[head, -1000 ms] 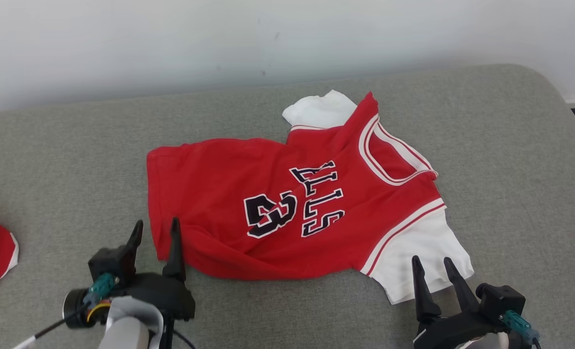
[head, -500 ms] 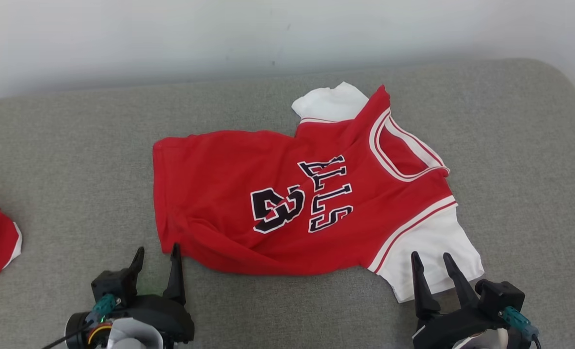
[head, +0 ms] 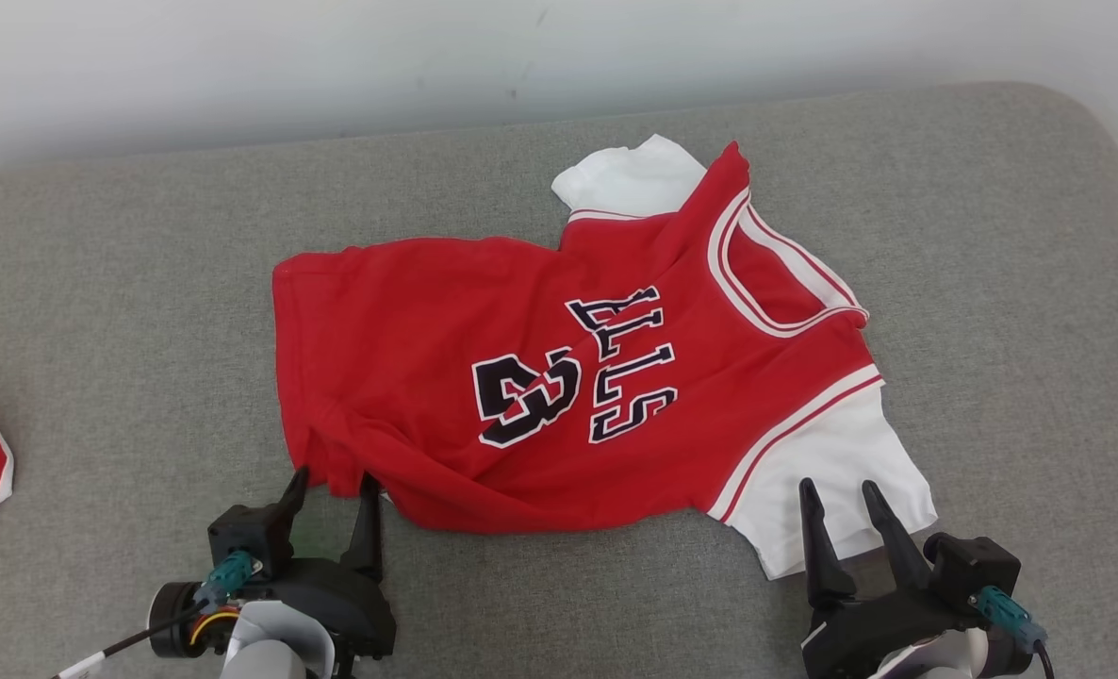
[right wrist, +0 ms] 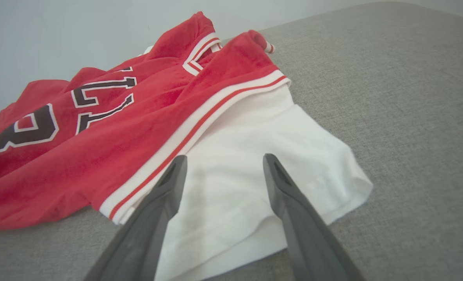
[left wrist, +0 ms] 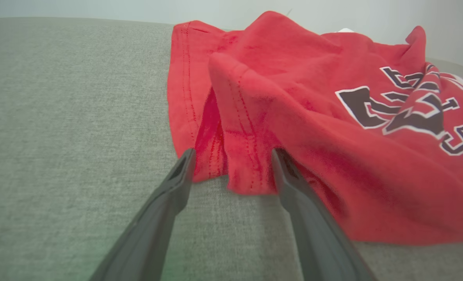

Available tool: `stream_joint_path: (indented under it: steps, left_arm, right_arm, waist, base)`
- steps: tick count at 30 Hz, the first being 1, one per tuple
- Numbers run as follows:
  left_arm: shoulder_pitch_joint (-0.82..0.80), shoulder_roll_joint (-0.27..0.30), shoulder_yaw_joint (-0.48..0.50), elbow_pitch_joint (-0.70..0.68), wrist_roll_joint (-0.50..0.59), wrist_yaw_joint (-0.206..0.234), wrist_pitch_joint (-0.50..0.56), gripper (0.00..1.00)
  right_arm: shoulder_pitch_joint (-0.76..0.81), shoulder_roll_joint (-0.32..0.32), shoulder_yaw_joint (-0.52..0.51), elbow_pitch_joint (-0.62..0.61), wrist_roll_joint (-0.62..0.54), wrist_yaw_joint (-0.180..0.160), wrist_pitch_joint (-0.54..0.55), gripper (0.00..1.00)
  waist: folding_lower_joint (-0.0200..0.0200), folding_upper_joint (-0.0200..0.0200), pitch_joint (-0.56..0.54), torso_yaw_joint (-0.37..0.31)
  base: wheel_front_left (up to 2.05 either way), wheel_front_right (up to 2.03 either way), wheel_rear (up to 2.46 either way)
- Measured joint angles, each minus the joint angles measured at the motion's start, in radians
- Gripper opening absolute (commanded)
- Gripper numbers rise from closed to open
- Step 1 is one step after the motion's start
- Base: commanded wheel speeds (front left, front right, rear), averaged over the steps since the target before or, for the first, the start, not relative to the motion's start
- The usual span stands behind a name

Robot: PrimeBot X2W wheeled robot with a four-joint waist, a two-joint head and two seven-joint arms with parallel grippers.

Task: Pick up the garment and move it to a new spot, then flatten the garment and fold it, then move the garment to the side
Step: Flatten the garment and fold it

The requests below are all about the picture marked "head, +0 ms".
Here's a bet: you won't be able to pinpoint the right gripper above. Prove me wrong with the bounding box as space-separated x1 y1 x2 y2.
798 478 1024 679

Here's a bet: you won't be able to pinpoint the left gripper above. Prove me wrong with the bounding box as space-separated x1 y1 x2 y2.
149 467 398 662

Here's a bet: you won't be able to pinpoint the red basketball jersey white sleeves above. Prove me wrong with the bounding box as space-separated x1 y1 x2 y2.
271 134 939 581

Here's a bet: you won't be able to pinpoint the grey fabric sofa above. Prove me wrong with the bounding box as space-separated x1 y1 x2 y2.
0 82 1118 679

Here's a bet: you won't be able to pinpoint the teal cable connector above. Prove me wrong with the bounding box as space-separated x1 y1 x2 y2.
196 550 263 606
969 585 1048 647

